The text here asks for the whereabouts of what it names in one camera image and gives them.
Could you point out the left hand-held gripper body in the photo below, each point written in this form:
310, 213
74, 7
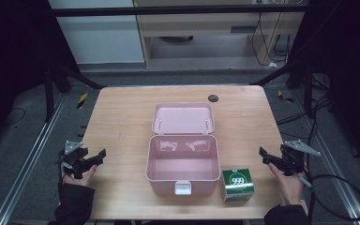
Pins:
73, 158

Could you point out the dark round table grommet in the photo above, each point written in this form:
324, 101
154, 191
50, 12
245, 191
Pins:
213, 98

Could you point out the pink plastic storage box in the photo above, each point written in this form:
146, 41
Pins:
182, 162

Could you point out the white cabinet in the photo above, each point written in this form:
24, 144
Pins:
103, 37

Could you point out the white plug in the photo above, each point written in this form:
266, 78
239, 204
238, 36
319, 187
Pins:
272, 65

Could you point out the dark curtain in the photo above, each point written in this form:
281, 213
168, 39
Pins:
353, 78
12, 62

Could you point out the green medicine box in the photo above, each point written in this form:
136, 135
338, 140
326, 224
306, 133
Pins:
238, 184

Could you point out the light wooden desk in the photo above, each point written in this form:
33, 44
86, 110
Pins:
200, 25

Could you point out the person's right hand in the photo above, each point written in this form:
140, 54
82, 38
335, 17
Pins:
289, 187

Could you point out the aluminium floor rail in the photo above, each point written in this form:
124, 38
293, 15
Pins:
28, 159
331, 162

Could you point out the black horizontal frame bar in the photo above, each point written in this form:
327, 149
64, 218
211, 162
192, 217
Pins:
168, 11

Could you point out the yellow black striped tape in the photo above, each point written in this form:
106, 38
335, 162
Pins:
82, 100
285, 97

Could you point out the black metal stand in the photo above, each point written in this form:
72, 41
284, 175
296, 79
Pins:
307, 90
51, 90

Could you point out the person's left hand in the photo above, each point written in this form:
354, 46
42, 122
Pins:
82, 178

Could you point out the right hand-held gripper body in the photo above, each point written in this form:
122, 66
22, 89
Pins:
292, 160

